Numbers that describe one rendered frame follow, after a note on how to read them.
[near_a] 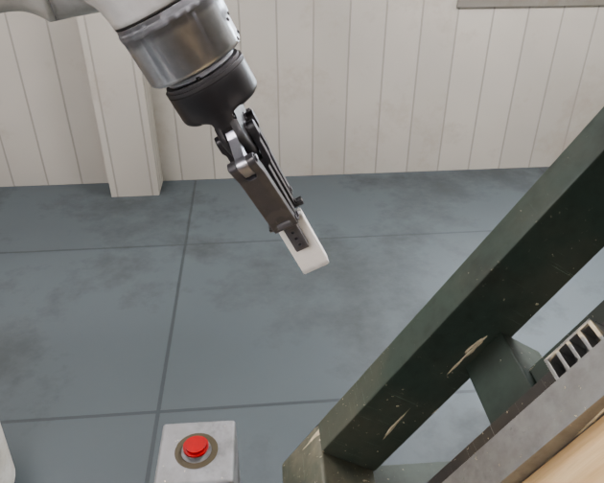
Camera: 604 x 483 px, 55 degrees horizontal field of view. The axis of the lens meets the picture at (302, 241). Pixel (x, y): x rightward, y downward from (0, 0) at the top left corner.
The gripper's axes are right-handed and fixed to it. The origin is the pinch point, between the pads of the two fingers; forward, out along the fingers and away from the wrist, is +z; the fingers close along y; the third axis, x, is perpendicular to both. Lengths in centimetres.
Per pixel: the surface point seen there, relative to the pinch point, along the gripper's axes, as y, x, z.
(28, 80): 309, 153, 3
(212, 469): 6.7, 31.2, 34.3
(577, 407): -13.5, -18.2, 22.9
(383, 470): 14, 11, 60
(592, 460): -17.4, -17.2, 26.0
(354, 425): 9.9, 9.6, 40.9
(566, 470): -16.4, -14.6, 27.5
